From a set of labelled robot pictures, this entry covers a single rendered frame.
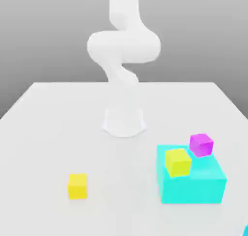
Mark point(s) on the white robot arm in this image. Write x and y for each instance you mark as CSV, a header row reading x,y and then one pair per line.
x,y
124,46

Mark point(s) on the small yellow cube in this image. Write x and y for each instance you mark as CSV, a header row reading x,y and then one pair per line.
x,y
178,163
77,186

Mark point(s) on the small magenta cube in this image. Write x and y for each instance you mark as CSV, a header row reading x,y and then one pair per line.
x,y
201,145

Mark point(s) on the small cyan cube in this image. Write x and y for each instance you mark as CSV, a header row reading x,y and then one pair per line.
x,y
246,231

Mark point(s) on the large cyan box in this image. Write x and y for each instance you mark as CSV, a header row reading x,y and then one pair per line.
x,y
193,189

